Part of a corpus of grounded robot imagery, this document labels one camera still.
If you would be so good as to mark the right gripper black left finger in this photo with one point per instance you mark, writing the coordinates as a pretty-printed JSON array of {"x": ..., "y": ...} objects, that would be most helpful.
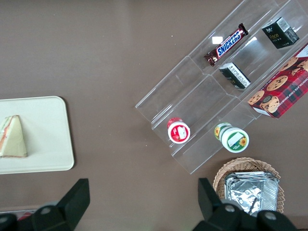
[{"x": 69, "y": 207}]

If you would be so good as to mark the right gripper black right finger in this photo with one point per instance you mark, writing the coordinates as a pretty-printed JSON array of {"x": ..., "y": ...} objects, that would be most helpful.
[{"x": 216, "y": 216}]

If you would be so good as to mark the triangle sandwich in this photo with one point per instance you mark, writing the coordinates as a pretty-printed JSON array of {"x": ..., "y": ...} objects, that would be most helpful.
[{"x": 14, "y": 139}]

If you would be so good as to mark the light wicker basket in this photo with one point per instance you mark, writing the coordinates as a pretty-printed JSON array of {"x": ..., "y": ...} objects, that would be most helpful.
[{"x": 245, "y": 164}]

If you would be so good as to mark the beige plastic tray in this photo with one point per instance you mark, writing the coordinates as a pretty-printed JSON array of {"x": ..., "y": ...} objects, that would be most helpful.
[{"x": 48, "y": 134}]

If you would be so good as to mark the aluminium foil container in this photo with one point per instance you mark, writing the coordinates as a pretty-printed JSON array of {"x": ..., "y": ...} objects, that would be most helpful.
[{"x": 250, "y": 192}]

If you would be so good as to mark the green lid cup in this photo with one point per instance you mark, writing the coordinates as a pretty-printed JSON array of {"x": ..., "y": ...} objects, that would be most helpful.
[{"x": 234, "y": 139}]

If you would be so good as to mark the red lid cup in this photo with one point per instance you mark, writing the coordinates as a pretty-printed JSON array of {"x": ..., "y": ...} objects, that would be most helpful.
[{"x": 179, "y": 132}]

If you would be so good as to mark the clear acrylic stepped shelf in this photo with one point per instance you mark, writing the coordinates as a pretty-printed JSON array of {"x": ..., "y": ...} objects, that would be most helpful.
[{"x": 192, "y": 101}]

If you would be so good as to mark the red tartan cookie box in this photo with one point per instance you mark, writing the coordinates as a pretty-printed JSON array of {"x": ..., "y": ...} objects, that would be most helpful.
[{"x": 281, "y": 93}]

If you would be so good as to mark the black box white label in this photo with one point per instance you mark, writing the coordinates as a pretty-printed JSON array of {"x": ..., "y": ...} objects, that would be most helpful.
[{"x": 234, "y": 75}]

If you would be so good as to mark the Snickers bar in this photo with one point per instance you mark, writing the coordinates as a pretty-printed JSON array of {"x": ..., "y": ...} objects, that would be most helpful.
[{"x": 227, "y": 44}]

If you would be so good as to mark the black box Face print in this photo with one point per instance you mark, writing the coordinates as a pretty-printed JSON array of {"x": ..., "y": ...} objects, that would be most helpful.
[{"x": 280, "y": 33}]

